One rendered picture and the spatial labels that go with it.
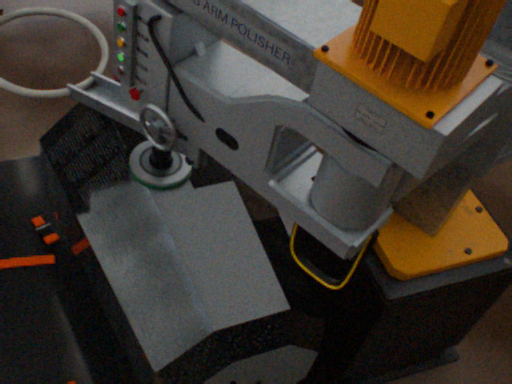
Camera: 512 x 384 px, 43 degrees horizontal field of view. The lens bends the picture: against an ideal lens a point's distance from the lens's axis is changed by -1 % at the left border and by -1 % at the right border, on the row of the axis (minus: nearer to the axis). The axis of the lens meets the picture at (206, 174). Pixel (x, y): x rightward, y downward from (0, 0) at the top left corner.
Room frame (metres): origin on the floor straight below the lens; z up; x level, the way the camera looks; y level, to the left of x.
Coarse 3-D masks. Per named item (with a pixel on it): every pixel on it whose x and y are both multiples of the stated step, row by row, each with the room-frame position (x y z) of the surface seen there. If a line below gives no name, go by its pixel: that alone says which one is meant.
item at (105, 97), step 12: (96, 84) 1.78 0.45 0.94; (108, 84) 1.74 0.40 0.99; (72, 96) 1.69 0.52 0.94; (84, 96) 1.65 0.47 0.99; (96, 96) 1.70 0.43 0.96; (108, 96) 1.70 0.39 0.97; (96, 108) 1.61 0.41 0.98; (108, 108) 1.57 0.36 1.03; (120, 108) 1.62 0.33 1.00; (120, 120) 1.54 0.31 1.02; (132, 120) 1.50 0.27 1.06; (180, 144) 1.37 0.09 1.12; (204, 156) 1.31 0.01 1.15
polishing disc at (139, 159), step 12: (144, 144) 1.56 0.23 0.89; (132, 156) 1.50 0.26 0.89; (144, 156) 1.51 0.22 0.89; (180, 156) 1.54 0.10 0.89; (132, 168) 1.44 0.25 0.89; (144, 168) 1.45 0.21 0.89; (168, 168) 1.47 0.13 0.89; (180, 168) 1.48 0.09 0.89; (144, 180) 1.40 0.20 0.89; (156, 180) 1.41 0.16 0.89; (168, 180) 1.42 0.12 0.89; (180, 180) 1.43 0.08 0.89
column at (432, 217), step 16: (496, 32) 1.54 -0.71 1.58; (432, 176) 1.51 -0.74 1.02; (448, 176) 1.49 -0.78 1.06; (464, 176) 1.47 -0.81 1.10; (416, 192) 1.53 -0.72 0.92; (432, 192) 1.50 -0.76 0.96; (448, 192) 1.47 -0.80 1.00; (464, 192) 1.54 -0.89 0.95; (400, 208) 1.54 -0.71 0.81; (416, 208) 1.51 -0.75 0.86; (432, 208) 1.48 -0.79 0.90; (448, 208) 1.46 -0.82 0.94; (416, 224) 1.50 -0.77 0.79; (432, 224) 1.47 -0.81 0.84
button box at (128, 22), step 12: (120, 0) 1.45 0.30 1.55; (132, 0) 1.44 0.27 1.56; (132, 12) 1.42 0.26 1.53; (132, 24) 1.42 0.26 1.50; (120, 36) 1.44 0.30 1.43; (132, 36) 1.42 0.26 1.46; (120, 48) 1.44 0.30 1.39; (132, 48) 1.42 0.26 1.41; (132, 60) 1.42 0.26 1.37; (132, 72) 1.42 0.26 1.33; (132, 84) 1.42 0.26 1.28
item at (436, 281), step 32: (320, 256) 1.54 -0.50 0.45; (320, 288) 1.47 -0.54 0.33; (352, 288) 1.34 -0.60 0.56; (384, 288) 1.24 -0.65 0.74; (416, 288) 1.26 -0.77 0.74; (448, 288) 1.30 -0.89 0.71; (480, 288) 1.37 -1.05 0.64; (352, 320) 1.27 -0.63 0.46; (384, 320) 1.21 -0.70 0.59; (416, 320) 1.28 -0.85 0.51; (448, 320) 1.36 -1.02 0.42; (320, 352) 1.32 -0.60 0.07; (352, 352) 1.20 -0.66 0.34; (384, 352) 1.26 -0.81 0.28; (416, 352) 1.34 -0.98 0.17; (448, 352) 1.45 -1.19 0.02
